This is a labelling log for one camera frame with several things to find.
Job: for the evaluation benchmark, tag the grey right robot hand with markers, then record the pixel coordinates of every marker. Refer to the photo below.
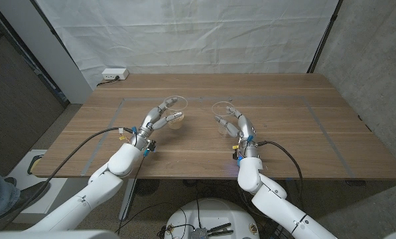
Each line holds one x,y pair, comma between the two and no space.
245,127

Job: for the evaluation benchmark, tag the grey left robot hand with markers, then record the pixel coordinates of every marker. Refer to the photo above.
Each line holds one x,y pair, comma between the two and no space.
151,119

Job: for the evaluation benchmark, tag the brown sugar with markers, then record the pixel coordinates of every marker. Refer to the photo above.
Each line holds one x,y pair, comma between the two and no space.
177,124

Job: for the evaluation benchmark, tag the clear plastic pouring cup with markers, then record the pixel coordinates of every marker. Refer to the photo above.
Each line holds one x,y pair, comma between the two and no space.
219,108

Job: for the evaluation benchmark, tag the clear plastic receiving cup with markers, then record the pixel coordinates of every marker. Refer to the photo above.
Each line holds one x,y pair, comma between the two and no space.
183,105

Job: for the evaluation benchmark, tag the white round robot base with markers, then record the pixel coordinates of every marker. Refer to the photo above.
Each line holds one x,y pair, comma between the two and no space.
214,212

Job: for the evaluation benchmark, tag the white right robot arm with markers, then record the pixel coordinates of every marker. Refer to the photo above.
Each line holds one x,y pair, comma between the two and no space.
267,199

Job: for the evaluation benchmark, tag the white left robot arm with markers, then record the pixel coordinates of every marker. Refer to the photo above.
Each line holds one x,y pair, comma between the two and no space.
101,189

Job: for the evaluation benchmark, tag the white power strip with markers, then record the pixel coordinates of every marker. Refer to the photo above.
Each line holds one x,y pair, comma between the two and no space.
114,73

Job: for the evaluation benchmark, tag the black round floor fan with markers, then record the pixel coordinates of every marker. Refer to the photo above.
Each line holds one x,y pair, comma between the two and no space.
148,186

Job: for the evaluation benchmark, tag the white table leg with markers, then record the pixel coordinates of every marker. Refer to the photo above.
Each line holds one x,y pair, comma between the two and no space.
128,199

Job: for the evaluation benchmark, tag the white backdrop cloth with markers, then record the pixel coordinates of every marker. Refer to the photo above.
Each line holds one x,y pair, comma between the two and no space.
184,40

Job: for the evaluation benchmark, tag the black pliers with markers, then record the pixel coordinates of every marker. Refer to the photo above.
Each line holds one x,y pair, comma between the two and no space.
219,228

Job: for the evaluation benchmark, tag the small grey metal box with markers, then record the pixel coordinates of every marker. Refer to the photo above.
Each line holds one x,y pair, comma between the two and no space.
199,234

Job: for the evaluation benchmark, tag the black backdrop stand pole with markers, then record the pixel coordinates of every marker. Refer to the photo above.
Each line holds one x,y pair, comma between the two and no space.
323,40
51,30

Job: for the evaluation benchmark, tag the black yellow floor pedal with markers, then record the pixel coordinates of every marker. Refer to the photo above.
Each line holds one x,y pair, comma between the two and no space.
35,162

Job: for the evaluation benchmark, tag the white floor mat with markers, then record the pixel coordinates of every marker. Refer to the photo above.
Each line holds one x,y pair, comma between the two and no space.
23,162

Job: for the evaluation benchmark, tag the dark grey shoe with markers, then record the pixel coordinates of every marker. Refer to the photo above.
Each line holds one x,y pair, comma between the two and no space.
32,196
10,181

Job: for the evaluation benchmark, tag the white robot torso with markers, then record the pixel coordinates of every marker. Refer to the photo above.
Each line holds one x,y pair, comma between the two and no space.
51,235

